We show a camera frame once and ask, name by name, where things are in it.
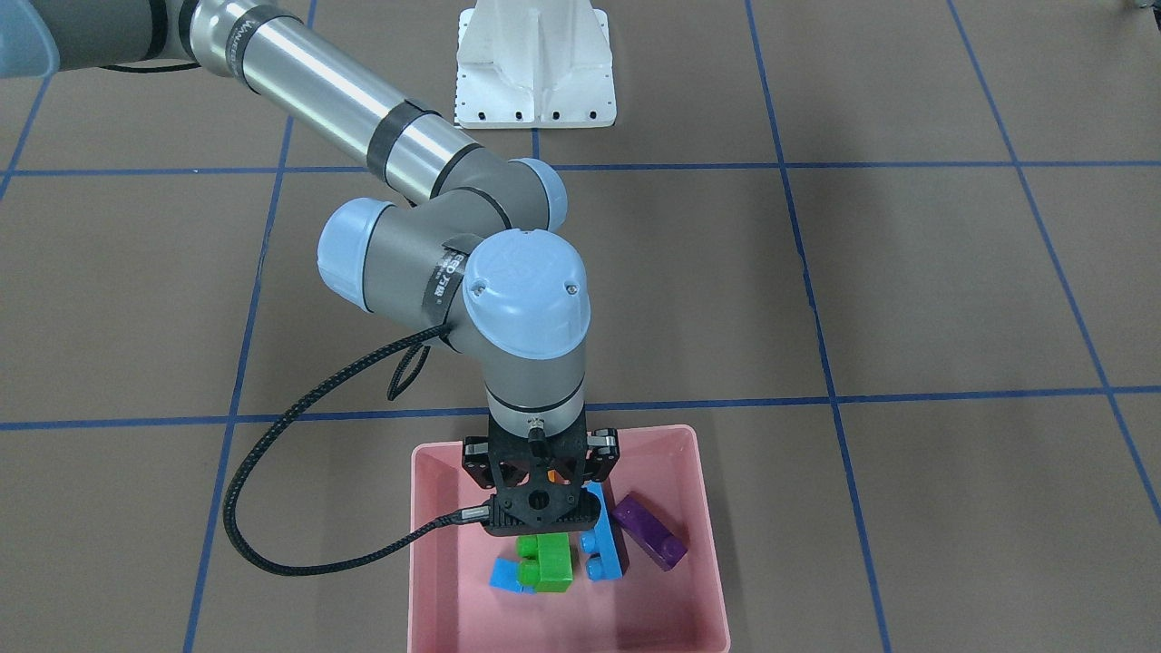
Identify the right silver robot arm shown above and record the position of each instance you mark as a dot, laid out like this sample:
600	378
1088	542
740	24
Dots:
470	255

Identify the pink plastic box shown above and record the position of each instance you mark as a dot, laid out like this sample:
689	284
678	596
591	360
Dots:
454	608

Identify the purple sloped block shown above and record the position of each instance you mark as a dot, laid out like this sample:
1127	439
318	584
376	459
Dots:
650	533

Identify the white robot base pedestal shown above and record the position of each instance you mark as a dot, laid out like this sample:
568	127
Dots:
534	64

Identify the long blue four-stud block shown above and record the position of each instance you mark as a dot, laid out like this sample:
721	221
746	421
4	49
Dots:
601	548

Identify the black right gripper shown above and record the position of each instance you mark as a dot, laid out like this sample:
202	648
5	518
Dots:
475	460

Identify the small blue single-stud block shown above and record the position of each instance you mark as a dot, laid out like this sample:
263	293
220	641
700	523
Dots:
505	577

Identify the green two-stud block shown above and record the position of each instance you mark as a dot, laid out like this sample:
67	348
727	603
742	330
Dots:
545	562

